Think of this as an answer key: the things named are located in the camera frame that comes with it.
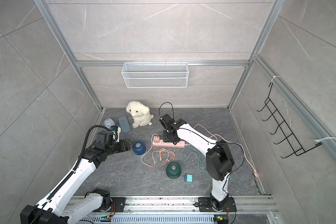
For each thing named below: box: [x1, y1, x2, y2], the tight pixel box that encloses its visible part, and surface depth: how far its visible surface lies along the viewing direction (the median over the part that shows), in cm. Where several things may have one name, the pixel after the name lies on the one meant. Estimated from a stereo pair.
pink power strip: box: [152, 139, 186, 148], surface depth 97 cm
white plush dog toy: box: [126, 100, 154, 129], surface depth 97 cm
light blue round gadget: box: [103, 118, 116, 130], surface depth 103 cm
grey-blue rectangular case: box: [118, 115, 132, 135], surface depth 109 cm
